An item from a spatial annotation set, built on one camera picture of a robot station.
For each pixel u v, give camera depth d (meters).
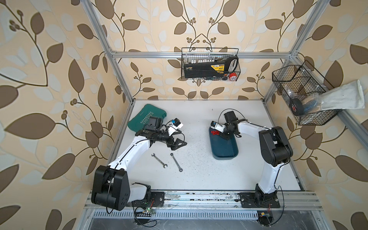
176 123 0.70
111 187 0.41
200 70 0.83
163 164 0.87
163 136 0.70
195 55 0.91
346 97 0.57
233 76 0.87
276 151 0.51
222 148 0.90
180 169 0.85
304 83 0.79
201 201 0.75
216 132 0.90
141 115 1.05
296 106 0.67
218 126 0.90
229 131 0.78
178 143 0.71
